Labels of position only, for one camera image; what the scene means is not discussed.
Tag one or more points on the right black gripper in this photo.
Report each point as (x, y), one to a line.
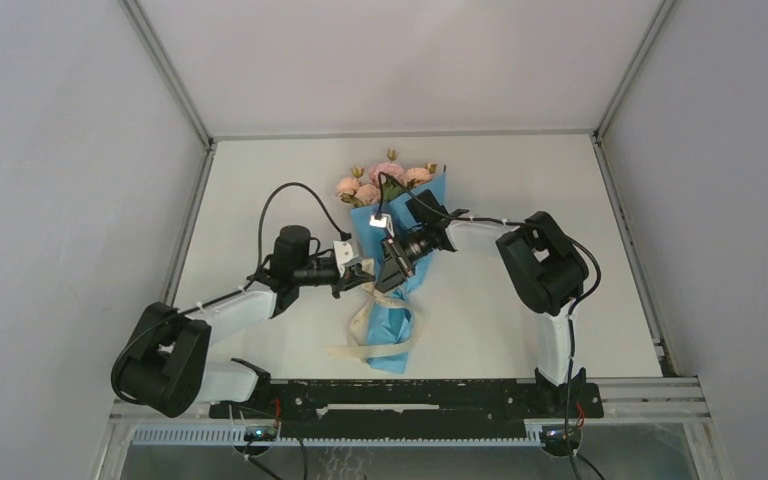
(395, 267)

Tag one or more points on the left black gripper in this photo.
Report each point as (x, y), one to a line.
(351, 278)

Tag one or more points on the pink fake flower bunch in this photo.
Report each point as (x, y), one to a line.
(384, 181)

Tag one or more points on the blue wrapping paper sheet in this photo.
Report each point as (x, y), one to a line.
(369, 241)

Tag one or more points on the cream lace ribbon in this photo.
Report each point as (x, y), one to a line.
(386, 326)

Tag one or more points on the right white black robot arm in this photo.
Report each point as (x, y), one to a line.
(547, 269)

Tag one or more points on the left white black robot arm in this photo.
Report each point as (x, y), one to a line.
(165, 364)

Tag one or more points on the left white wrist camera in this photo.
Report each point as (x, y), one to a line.
(345, 255)

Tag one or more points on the white cable duct strip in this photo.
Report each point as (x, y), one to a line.
(192, 435)

